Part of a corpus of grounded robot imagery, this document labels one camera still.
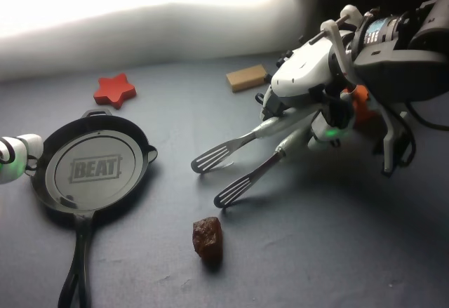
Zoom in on black cast iron pan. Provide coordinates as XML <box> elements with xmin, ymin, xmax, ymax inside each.
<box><xmin>25</xmin><ymin>109</ymin><xmax>159</xmax><ymax>308</ymax></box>

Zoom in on grey table cloth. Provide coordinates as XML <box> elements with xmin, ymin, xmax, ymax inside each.
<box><xmin>0</xmin><ymin>34</ymin><xmax>449</xmax><ymax>308</ymax></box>

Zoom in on red star block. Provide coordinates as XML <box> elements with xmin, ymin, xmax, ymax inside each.
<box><xmin>93</xmin><ymin>73</ymin><xmax>138</xmax><ymax>109</ymax></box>

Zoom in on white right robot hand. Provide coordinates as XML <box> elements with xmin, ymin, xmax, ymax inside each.
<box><xmin>255</xmin><ymin>36</ymin><xmax>357</xmax><ymax>151</ymax></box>

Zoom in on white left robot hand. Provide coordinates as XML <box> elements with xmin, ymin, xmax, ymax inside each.
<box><xmin>0</xmin><ymin>133</ymin><xmax>45</xmax><ymax>186</ymax></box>

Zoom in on brown meat chunk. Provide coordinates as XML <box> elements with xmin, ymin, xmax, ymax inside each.
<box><xmin>192</xmin><ymin>215</ymin><xmax>224</xmax><ymax>264</ymax></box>

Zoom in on tan wooden block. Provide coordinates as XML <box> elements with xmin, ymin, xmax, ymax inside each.
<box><xmin>225</xmin><ymin>64</ymin><xmax>268</xmax><ymax>93</ymax></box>

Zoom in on white backdrop sheet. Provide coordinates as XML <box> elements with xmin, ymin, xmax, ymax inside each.
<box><xmin>0</xmin><ymin>0</ymin><xmax>319</xmax><ymax>83</ymax></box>

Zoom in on orange block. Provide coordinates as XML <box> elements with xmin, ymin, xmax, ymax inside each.
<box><xmin>342</xmin><ymin>83</ymin><xmax>380</xmax><ymax>129</ymax></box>

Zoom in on metal slotted tongs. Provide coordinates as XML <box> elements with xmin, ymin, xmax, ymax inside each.
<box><xmin>191</xmin><ymin>116</ymin><xmax>316</xmax><ymax>210</ymax></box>

